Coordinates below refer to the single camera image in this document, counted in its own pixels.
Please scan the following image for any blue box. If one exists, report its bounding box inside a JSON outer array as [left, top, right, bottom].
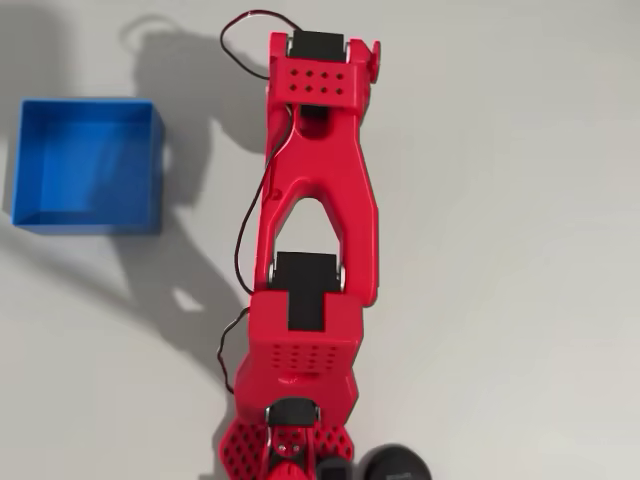
[[11, 98, 167, 237]]

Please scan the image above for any black round knob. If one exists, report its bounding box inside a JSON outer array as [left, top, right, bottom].
[[358, 443, 434, 480]]

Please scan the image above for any black red servo cable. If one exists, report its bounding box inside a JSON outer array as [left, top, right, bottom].
[[219, 9, 297, 81], [233, 103, 297, 297], [216, 306, 252, 397]]

